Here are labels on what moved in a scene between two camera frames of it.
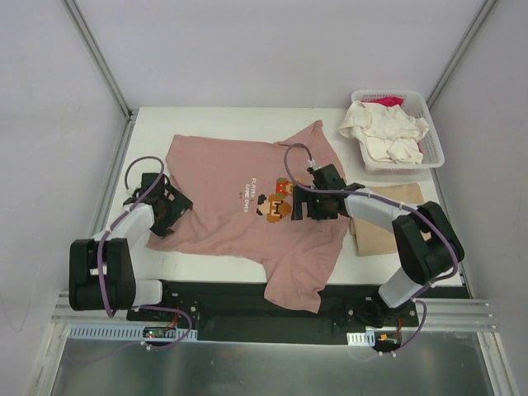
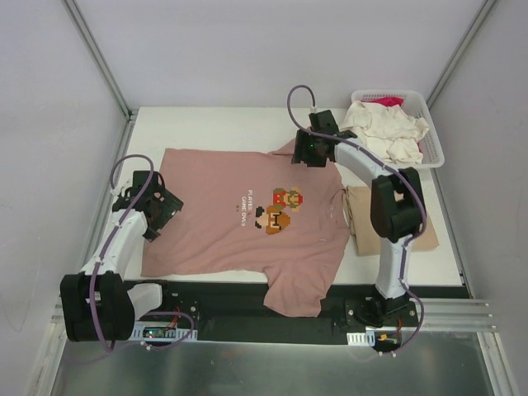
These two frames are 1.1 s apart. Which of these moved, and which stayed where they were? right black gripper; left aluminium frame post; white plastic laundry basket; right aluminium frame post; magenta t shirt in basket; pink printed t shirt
Moved: pink printed t shirt; right black gripper
Stayed: left aluminium frame post; right aluminium frame post; white plastic laundry basket; magenta t shirt in basket
